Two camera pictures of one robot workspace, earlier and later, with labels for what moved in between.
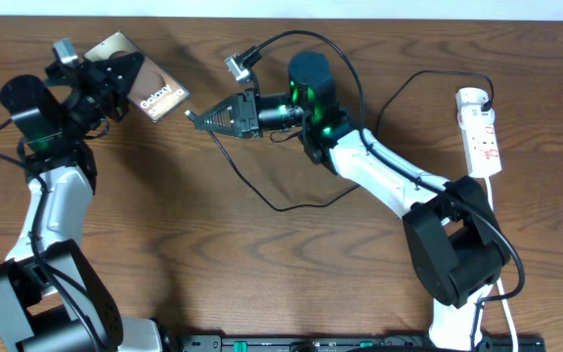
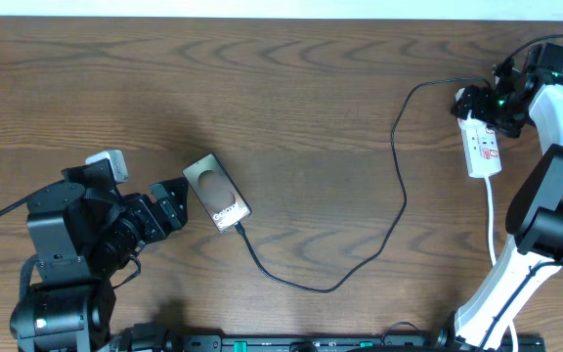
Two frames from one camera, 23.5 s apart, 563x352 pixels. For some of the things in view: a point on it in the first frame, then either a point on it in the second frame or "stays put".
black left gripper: x=101 y=85 → x=155 y=215
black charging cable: x=490 y=102 → x=403 y=189
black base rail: x=373 y=343 stays put
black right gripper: x=246 y=125 → x=484 y=96
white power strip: x=478 y=131 stays put
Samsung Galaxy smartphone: x=155 y=92 → x=217 y=192
